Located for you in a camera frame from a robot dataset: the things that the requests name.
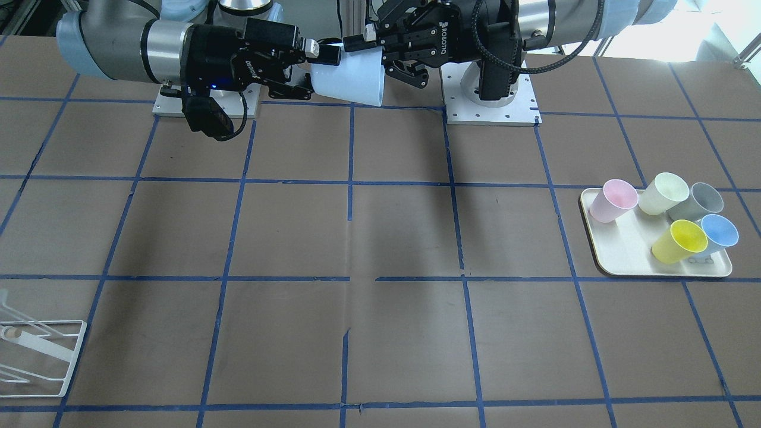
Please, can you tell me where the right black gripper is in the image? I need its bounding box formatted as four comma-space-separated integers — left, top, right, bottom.
180, 17, 342, 100

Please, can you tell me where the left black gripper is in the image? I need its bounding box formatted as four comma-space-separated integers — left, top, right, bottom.
342, 0, 524, 90

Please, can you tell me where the light blue plastic cup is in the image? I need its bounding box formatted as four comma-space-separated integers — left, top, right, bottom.
310, 43, 385, 106

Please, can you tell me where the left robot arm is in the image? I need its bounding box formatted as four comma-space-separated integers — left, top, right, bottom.
343, 1, 676, 105

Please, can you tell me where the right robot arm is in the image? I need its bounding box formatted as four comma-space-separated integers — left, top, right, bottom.
55, 1, 341, 100

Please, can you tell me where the pink plastic cup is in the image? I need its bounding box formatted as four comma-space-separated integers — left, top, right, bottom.
589, 179, 639, 223

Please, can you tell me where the white plastic cup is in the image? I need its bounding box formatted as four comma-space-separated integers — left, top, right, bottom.
638, 172, 690, 216

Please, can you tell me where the grey plastic cup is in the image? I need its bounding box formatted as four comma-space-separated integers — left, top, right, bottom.
666, 182, 725, 222

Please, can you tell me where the yellow plastic cup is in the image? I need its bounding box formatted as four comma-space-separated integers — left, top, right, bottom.
650, 219, 707, 265

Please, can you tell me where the cream plastic tray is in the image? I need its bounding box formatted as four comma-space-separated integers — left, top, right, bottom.
579, 187, 733, 278

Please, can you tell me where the aluminium frame post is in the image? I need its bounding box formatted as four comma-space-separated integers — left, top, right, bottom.
338, 0, 369, 37

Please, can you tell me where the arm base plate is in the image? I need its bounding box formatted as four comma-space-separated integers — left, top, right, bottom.
152, 83, 263, 119
439, 61, 543, 127

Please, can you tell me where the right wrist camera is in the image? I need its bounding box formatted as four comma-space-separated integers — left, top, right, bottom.
181, 96, 235, 141

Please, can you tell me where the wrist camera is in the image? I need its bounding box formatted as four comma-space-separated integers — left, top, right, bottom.
478, 22, 521, 101
181, 96, 235, 141

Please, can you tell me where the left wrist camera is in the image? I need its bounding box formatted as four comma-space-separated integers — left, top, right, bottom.
478, 22, 521, 101

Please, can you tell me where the black braided cable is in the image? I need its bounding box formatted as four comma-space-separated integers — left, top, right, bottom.
470, 0, 607, 75

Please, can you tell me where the white wire cup rack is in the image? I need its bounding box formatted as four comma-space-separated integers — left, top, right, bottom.
1, 289, 88, 400

